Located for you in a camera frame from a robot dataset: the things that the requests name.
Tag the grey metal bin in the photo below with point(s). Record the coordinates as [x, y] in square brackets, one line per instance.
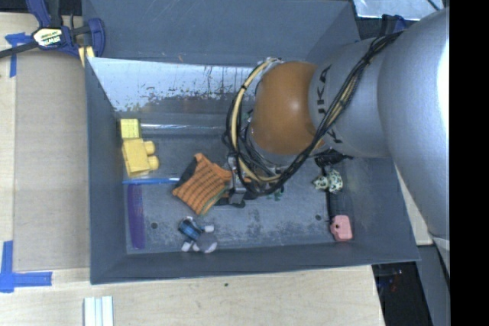
[267, 225]

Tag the blue and grey toy figure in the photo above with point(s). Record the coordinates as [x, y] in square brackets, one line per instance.
[198, 236]

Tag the thin blue stick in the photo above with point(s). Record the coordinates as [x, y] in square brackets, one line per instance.
[153, 181]

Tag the pale spotted toy animal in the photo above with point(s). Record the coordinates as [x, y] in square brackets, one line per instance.
[330, 181]

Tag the yellow toy brick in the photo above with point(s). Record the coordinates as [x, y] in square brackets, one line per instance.
[135, 158]

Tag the purple comb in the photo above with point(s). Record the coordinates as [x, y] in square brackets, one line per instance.
[136, 217]

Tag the small pink block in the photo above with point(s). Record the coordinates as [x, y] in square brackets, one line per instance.
[341, 228]

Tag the pale wood board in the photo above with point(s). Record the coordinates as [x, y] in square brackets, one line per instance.
[49, 164]

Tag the black cylinder on white bracket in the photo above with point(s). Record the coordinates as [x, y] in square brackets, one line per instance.
[329, 158]

